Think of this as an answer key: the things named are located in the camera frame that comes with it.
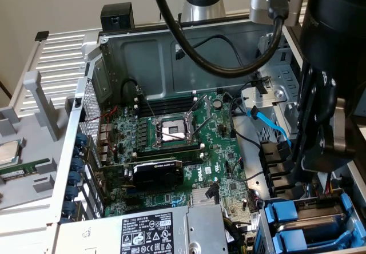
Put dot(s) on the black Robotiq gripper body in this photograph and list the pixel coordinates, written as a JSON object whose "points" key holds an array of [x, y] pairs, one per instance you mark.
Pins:
{"points": [[340, 36]]}

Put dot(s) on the hard disk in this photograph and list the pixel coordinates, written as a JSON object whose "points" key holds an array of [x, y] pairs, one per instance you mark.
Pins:
{"points": [[283, 212]]}

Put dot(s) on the blue disk carrier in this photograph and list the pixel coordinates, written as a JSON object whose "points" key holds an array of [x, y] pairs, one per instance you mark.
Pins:
{"points": [[290, 239]]}

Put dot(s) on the grey metal drive cage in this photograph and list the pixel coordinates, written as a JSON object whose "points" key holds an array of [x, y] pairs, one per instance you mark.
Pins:
{"points": [[281, 93]]}

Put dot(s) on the round coin battery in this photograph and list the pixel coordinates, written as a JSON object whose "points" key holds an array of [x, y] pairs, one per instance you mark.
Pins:
{"points": [[218, 103]]}

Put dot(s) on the green Dell motherboard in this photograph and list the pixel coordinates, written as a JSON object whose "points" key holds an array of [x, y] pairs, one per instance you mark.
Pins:
{"points": [[217, 151]]}

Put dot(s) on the silver socket cover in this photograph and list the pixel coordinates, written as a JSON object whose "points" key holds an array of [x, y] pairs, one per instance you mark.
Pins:
{"points": [[207, 106]]}

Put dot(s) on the black RAM slot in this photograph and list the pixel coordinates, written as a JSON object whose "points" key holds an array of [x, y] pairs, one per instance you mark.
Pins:
{"points": [[168, 99], [168, 108], [168, 150], [194, 159]]}

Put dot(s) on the thin metal locking lever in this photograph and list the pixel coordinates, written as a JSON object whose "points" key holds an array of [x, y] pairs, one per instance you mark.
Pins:
{"points": [[174, 135], [148, 105]]}

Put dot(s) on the silver finned heat sink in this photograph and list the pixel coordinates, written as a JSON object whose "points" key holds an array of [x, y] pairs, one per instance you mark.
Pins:
{"points": [[200, 195]]}

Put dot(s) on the CPU socket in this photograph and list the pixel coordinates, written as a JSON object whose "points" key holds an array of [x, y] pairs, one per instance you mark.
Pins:
{"points": [[171, 129]]}

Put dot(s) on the black Nvidia graphics card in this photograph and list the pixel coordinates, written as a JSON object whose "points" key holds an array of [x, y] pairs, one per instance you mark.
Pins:
{"points": [[160, 175]]}

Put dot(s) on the open grey PC case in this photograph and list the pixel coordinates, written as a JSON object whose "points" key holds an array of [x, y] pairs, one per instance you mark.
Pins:
{"points": [[143, 56]]}

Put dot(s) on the grey power supply with label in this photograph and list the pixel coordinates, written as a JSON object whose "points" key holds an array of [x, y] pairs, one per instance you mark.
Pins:
{"points": [[143, 231]]}

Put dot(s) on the small black box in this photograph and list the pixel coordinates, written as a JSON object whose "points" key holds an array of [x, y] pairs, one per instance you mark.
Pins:
{"points": [[117, 16]]}

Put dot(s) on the blue card clip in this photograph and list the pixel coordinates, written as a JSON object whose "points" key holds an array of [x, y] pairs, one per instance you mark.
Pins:
{"points": [[75, 178], [70, 208], [73, 192], [81, 139], [77, 164]]}

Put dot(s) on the grey parts rack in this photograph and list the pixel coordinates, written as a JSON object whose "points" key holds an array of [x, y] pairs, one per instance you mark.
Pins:
{"points": [[37, 151]]}

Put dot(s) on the green RAM stick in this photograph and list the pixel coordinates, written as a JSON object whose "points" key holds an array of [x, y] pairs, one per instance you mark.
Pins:
{"points": [[23, 171]]}

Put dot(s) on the silver CPU chip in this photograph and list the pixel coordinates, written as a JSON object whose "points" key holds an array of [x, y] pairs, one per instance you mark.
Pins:
{"points": [[7, 152]]}

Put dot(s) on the black plastic duct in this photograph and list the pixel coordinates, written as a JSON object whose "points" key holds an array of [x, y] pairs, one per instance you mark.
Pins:
{"points": [[277, 156]]}

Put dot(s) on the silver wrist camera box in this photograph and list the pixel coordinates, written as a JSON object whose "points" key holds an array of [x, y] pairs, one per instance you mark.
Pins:
{"points": [[260, 2]]}

